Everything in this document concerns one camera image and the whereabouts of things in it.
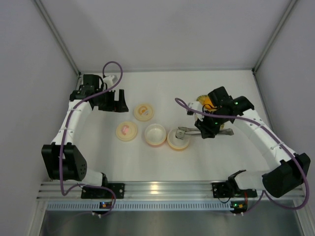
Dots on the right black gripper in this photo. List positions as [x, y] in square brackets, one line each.
[205, 128]

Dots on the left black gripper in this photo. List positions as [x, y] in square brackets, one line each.
[111, 101]

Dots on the cream lid pink label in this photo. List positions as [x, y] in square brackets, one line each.
[126, 131]

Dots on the orange fruit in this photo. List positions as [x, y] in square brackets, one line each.
[207, 104]

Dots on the metal tongs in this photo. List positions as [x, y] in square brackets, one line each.
[192, 132]

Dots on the green sushi roll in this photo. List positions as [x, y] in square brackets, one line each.
[179, 135]

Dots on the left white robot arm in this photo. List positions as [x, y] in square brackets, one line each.
[62, 157]

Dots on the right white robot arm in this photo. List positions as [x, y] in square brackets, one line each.
[284, 164]

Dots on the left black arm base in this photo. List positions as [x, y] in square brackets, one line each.
[100, 193]

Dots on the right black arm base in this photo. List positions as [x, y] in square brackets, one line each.
[230, 190]

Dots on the cream lid orange label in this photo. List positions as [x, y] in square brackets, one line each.
[144, 112]

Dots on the woven bamboo tray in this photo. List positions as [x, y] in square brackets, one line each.
[200, 99]

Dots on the orange bottom bowl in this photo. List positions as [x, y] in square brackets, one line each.
[175, 143]

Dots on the pink bottom bowl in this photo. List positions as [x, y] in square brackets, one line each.
[155, 135]

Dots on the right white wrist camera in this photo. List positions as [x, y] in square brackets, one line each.
[196, 105]

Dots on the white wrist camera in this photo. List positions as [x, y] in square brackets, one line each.
[196, 105]
[110, 80]

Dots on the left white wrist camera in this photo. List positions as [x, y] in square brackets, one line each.
[110, 80]

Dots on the aluminium front rail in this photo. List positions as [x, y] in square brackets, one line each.
[139, 190]

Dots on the slotted cable duct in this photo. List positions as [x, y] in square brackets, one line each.
[139, 206]

